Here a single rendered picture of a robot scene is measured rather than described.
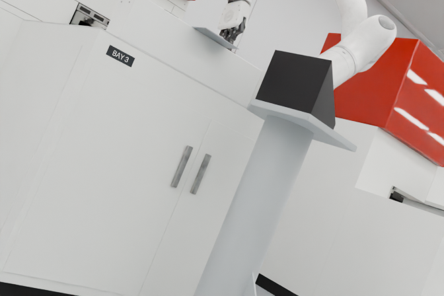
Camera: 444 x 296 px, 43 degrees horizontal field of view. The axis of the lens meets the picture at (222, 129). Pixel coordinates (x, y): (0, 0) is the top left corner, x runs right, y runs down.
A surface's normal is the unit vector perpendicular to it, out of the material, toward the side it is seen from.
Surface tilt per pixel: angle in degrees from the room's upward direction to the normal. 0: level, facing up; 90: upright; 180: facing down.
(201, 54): 90
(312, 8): 90
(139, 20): 90
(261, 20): 90
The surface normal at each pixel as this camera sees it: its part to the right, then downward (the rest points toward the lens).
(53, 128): -0.70, -0.34
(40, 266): 0.62, 0.18
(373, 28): -0.23, -0.25
